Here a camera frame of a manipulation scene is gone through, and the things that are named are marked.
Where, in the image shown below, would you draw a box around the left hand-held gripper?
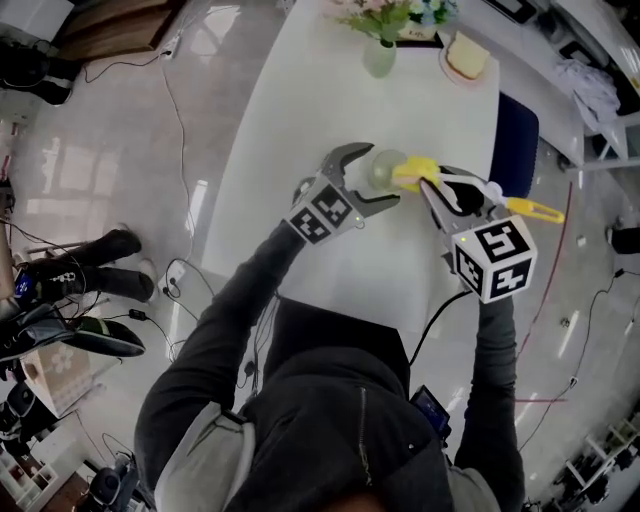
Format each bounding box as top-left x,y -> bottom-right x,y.
285,142 -> 402,246

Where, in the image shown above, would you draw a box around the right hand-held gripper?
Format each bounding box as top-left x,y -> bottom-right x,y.
419,166 -> 539,305

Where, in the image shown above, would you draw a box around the pale green translucent cup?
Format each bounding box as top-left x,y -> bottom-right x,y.
369,149 -> 409,191

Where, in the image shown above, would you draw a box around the yellow brush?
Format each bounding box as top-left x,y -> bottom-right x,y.
392,155 -> 566,225

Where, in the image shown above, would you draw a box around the person's left forearm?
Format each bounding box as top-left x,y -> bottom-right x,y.
199,222 -> 309,351

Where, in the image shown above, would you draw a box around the person's right forearm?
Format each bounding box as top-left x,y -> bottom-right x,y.
462,294 -> 521,451

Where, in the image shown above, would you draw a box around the dark blue chair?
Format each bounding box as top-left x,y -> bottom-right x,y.
487,89 -> 540,201

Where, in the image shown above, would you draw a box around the white table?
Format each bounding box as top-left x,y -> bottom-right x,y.
202,0 -> 501,334

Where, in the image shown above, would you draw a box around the pink plate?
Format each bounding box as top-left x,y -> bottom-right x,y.
438,32 -> 497,90

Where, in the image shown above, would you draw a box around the green vase with pink flowers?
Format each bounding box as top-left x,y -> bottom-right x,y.
323,0 -> 417,79

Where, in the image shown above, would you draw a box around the white shelving rack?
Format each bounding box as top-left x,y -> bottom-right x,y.
479,0 -> 640,174

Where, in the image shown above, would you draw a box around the yellow sponge cake slice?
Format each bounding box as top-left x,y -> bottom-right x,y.
445,30 -> 490,80

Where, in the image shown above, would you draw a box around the black tray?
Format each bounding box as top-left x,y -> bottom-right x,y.
396,29 -> 446,50

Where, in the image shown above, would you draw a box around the white crumpled cloth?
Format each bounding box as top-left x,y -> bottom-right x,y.
554,57 -> 621,134

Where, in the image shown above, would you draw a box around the white planter box with flowers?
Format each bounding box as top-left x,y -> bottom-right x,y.
398,0 -> 460,44

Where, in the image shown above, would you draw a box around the black device with blue screen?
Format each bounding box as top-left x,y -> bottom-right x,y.
409,384 -> 454,441

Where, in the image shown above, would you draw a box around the person's dark hooded jacket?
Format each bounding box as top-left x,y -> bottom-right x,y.
133,295 -> 526,512

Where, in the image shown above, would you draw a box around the wooden step platform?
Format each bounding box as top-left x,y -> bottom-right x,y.
52,0 -> 189,61

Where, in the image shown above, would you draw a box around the black hard-shell backpack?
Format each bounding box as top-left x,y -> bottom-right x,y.
69,317 -> 146,359

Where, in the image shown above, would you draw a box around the low white shelf unit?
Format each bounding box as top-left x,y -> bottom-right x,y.
553,418 -> 640,507

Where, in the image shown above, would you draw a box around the checkered fabric box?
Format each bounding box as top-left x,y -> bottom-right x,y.
22,339 -> 121,419

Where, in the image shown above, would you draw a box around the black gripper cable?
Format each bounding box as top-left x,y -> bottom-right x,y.
407,289 -> 471,366

